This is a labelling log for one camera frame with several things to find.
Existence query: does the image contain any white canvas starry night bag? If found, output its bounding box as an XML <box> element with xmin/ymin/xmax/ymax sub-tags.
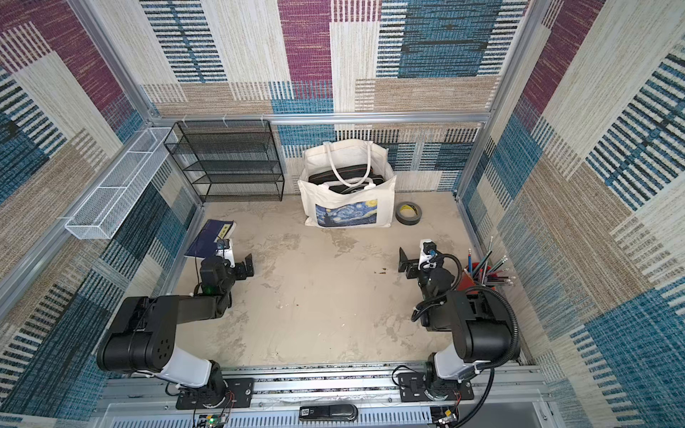
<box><xmin>298</xmin><ymin>139</ymin><xmax>396</xmax><ymax>229</ymax></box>

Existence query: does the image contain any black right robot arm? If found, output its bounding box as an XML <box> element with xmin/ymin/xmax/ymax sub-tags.
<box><xmin>391</xmin><ymin>240</ymin><xmax>520</xmax><ymax>402</ymax></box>

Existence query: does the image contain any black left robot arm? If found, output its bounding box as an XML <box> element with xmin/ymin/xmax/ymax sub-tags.
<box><xmin>96</xmin><ymin>254</ymin><xmax>254</xmax><ymax>409</ymax></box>

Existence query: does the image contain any dark blue book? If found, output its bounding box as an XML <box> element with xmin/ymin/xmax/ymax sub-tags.
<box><xmin>185</xmin><ymin>219</ymin><xmax>235</xmax><ymax>259</ymax></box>

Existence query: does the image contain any black tape roll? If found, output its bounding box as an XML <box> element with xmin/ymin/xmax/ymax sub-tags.
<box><xmin>394</xmin><ymin>202</ymin><xmax>423</xmax><ymax>226</ymax></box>

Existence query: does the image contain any red pencil cup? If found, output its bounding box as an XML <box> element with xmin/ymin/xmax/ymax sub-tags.
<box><xmin>457</xmin><ymin>269</ymin><xmax>483</xmax><ymax>292</ymax></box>

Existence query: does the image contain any black handheld scanner device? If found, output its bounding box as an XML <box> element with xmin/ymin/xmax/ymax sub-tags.
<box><xmin>299</xmin><ymin>404</ymin><xmax>360</xmax><ymax>423</ymax></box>

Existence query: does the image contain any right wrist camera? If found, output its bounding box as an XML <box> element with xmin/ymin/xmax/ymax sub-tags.
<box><xmin>418</xmin><ymin>239</ymin><xmax>439</xmax><ymax>270</ymax></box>

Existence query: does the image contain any black wire mesh shelf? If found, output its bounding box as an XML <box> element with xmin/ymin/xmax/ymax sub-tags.
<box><xmin>164</xmin><ymin>119</ymin><xmax>285</xmax><ymax>203</ymax></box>

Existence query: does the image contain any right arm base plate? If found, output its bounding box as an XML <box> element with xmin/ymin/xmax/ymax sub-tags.
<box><xmin>391</xmin><ymin>371</ymin><xmax>475</xmax><ymax>402</ymax></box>

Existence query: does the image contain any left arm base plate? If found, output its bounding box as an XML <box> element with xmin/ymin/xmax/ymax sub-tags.
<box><xmin>175</xmin><ymin>378</ymin><xmax>255</xmax><ymax>410</ymax></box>

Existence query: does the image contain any white wire mesh basket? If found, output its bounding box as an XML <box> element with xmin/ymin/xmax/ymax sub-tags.
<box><xmin>65</xmin><ymin>128</ymin><xmax>171</xmax><ymax>240</ymax></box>

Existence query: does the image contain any aluminium front rail frame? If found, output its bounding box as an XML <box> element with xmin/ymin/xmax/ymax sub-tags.
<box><xmin>88</xmin><ymin>361</ymin><xmax>565</xmax><ymax>427</ymax></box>

